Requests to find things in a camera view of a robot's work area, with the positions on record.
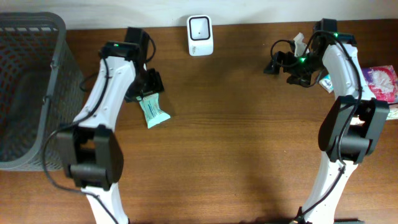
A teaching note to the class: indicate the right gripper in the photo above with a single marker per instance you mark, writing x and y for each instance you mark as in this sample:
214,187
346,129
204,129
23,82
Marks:
289,56

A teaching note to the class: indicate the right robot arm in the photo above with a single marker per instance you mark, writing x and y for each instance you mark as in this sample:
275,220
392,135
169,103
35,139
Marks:
351,128

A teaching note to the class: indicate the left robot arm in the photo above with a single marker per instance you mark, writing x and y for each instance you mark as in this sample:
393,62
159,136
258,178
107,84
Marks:
90,153

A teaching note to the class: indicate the teal Kleenex tissue pack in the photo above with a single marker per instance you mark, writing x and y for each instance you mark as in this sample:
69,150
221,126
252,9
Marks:
326,83

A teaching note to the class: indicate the white barcode scanner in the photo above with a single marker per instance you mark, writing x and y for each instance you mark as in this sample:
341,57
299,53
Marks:
200,35

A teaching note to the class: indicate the grey plastic mesh basket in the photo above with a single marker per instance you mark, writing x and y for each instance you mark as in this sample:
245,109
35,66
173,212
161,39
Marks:
39,86

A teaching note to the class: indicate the mint toilet wipes pack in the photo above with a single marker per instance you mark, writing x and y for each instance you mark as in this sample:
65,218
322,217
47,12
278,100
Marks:
153,114

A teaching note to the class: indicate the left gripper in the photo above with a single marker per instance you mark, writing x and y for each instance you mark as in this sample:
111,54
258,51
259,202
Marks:
155,82

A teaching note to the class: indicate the white tube with tan cap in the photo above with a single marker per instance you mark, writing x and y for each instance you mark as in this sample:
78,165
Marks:
393,112

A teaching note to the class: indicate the red purple tissue pack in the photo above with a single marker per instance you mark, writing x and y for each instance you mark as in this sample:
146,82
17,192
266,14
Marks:
382,81

